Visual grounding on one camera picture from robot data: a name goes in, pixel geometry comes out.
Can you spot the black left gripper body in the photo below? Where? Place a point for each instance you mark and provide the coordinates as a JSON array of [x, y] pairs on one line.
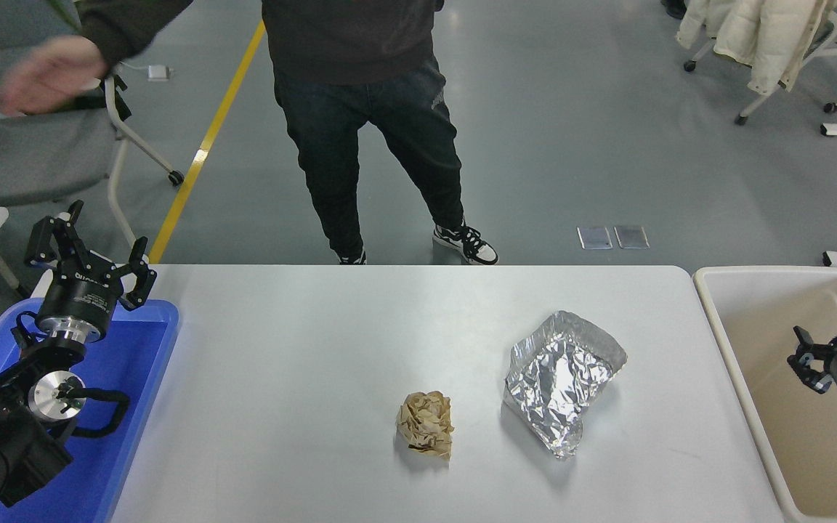
[[81, 296]]

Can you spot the silver foil tray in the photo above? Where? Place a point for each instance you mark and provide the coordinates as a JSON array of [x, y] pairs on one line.
[[556, 378]]

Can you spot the tan paper ball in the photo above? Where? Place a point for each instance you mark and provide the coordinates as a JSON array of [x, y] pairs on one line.
[[426, 425]]

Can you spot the person's right hand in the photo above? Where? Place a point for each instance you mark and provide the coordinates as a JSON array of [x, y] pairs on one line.
[[51, 73]]

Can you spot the large pale plastic bin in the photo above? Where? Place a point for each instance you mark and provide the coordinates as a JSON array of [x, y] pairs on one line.
[[753, 349]]

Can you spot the blue plastic tray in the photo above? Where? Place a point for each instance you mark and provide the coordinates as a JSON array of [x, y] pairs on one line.
[[135, 378]]

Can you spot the grey office chair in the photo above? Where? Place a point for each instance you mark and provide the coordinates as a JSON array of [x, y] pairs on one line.
[[26, 152]]

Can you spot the white power adapter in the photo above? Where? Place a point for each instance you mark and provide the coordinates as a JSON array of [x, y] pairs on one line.
[[158, 71]]

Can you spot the clear floor plate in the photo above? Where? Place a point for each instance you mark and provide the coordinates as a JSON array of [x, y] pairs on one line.
[[631, 237], [594, 237]]

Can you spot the cream white jacket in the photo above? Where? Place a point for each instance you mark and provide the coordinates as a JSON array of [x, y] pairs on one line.
[[760, 36]]

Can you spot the person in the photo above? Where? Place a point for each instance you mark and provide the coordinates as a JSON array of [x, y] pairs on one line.
[[346, 43], [674, 7]]

